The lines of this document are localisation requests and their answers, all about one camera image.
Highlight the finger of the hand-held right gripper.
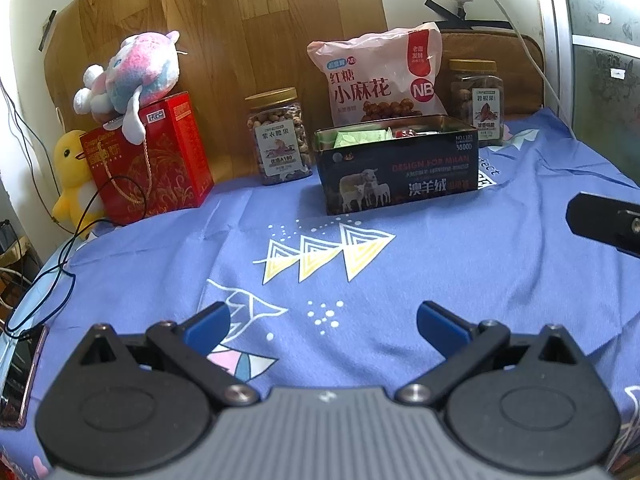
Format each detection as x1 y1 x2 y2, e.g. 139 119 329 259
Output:
567 192 640 260

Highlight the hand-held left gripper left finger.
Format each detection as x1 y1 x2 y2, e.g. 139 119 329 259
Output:
72 302 261 408

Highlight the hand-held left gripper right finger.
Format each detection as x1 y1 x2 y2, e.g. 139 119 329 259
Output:
395 301 586 408

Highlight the black tin box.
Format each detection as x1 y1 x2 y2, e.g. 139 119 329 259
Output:
314 114 481 216

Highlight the pale green snack packet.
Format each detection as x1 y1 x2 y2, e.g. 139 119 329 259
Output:
334 129 396 150

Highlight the blue printed cloth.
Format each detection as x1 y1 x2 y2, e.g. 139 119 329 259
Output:
0 107 640 480

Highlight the frosted glass door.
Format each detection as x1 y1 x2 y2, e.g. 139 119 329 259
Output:
540 0 640 186

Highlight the red gift box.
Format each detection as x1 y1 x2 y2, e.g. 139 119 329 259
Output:
80 92 216 226

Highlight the pecan jar with gold lid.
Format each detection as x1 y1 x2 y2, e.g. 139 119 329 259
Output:
448 59 506 148

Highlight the phone in pink case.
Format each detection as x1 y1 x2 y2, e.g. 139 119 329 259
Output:
0 325 48 428

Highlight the yellow duck plush toy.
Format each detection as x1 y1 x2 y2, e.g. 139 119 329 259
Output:
52 130 108 241

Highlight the peanut jar with gold lid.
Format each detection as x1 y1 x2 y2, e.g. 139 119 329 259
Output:
245 87 313 186

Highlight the black tape strip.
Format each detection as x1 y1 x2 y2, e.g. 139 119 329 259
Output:
425 0 513 31

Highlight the pink snack bag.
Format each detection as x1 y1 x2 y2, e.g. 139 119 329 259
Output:
306 21 448 126

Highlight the pink and blue plush toy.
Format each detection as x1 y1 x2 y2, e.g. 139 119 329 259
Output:
74 30 181 143

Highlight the wooden board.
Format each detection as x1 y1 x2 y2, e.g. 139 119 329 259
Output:
42 0 388 196

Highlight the black cable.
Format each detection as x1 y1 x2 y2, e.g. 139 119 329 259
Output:
5 175 151 338

